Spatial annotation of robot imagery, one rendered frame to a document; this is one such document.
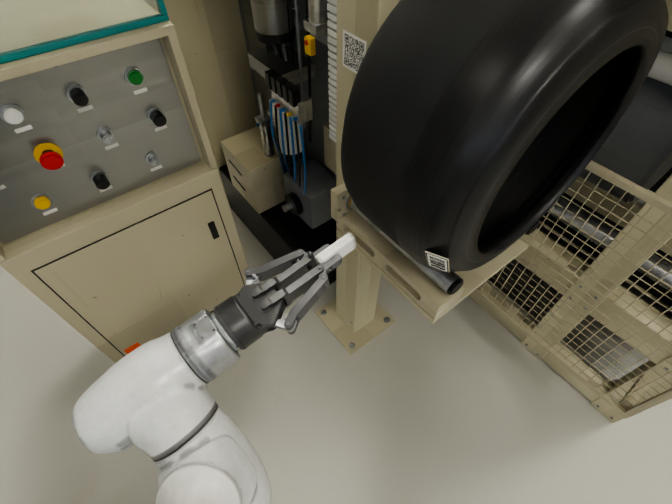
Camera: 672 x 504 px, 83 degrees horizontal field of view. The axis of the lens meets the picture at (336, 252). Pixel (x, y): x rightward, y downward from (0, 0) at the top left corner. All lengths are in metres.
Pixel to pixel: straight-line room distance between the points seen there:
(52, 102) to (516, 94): 0.86
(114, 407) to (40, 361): 1.59
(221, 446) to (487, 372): 1.40
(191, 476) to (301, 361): 1.21
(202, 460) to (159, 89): 0.80
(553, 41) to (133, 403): 0.66
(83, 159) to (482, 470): 1.60
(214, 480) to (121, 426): 0.13
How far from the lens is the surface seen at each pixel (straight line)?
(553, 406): 1.87
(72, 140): 1.04
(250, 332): 0.55
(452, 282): 0.84
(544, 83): 0.55
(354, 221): 0.99
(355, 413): 1.65
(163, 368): 0.55
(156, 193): 1.11
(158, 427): 0.56
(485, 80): 0.53
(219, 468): 0.55
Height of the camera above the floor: 1.59
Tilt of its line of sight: 52 degrees down
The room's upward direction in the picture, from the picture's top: straight up
